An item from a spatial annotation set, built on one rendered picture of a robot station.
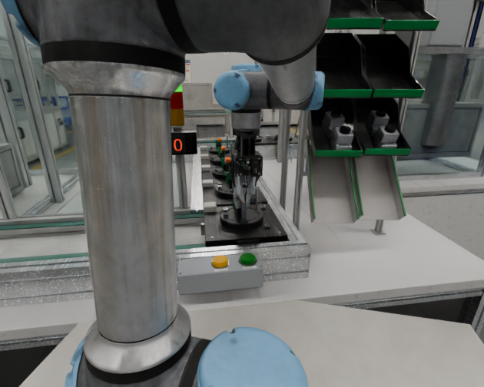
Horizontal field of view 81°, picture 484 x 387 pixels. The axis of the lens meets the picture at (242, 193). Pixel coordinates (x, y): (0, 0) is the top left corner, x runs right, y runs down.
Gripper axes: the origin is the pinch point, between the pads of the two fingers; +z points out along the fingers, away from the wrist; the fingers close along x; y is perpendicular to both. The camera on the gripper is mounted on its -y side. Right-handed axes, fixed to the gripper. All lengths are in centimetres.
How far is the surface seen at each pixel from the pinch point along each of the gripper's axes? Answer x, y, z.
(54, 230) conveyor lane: -61, -15, 14
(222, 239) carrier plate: -7.2, 5.2, 10.3
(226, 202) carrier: -3.6, -21.4, 10.3
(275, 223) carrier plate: 10.1, -1.9, 10.3
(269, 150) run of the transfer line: 37, -123, 15
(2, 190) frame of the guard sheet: -76, -20, 1
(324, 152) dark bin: 22.4, 1.7, -13.0
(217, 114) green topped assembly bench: 23, -507, 26
